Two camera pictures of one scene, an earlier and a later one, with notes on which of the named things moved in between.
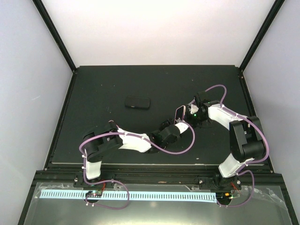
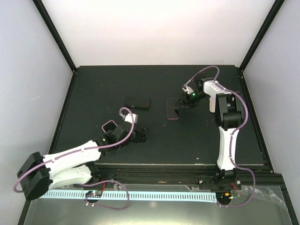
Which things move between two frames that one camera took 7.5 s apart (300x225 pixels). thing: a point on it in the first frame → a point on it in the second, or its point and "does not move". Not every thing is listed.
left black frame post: x=41 y=6 does not move
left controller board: x=94 y=194 does not move
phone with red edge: x=180 y=113 → x=172 y=103
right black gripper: x=187 y=118 → x=187 y=99
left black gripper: x=165 y=123 → x=137 y=138
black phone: x=137 y=102 does not move
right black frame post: x=263 y=29 does not move
